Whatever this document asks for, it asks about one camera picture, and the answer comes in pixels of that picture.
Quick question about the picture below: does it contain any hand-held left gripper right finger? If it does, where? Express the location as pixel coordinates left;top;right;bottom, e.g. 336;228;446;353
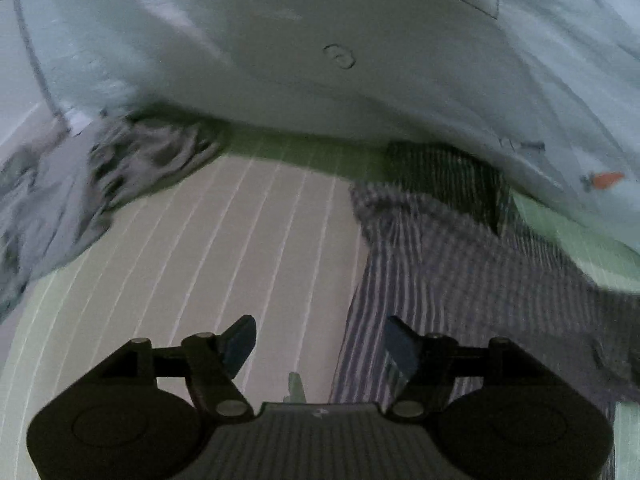
382;315;546;419

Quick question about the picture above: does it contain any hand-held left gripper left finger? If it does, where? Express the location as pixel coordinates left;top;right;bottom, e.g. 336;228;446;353
97;314;258;419

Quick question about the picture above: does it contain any blue checked shirt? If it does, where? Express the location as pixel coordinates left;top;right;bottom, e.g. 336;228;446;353
329;141;640;480

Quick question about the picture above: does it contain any green grid bed sheet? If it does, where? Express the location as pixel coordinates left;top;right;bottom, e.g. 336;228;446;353
0;127;640;480

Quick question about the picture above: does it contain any grey garment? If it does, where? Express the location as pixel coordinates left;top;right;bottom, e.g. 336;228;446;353
0;112;225;313

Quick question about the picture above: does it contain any carrot print quilt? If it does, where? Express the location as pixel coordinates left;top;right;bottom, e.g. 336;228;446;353
12;0;640;256

